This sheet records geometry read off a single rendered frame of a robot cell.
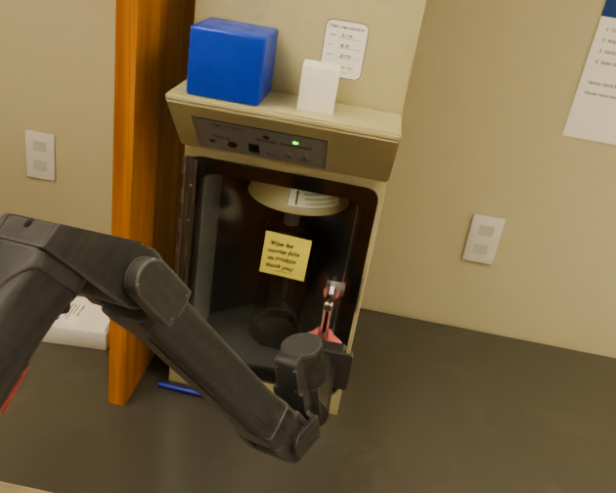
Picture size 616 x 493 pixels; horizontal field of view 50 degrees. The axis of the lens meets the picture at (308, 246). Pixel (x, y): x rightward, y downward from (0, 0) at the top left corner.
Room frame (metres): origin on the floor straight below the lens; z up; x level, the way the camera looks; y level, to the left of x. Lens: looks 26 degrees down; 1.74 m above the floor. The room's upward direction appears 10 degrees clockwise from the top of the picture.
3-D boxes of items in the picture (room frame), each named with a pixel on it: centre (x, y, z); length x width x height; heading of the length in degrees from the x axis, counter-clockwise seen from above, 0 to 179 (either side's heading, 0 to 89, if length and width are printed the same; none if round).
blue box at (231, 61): (0.92, 0.14, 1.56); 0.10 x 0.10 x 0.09; 87
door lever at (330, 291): (0.93, -0.05, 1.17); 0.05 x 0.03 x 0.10; 176
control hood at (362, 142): (0.91, 0.06, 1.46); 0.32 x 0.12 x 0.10; 87
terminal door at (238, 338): (0.96, 0.06, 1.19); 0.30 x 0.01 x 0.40; 86
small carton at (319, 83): (0.91, 0.02, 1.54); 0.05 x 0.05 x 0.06; 1
